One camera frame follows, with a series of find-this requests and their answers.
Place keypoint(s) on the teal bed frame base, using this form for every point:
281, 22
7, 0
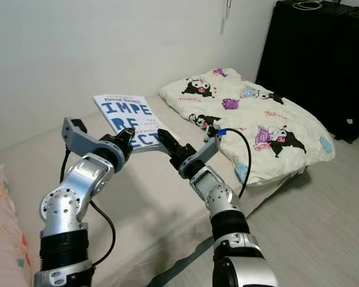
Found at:
233, 230

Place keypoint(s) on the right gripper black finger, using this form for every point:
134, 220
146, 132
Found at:
169, 141

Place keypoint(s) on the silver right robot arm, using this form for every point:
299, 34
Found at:
227, 221

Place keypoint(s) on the mattress with beige sheet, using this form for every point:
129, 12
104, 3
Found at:
48, 179

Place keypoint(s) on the cream cartoon print quilt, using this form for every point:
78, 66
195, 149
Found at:
263, 125

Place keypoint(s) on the white blue lettered book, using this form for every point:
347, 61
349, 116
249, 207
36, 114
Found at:
125, 110

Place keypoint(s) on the pink patterned pillow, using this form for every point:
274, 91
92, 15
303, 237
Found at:
6, 239

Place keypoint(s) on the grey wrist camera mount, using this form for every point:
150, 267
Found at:
87, 137
209, 149

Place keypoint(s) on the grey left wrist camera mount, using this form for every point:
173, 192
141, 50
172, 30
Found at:
87, 137

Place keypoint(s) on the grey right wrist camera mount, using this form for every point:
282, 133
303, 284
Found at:
209, 149

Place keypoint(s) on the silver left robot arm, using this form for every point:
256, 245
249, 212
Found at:
72, 209

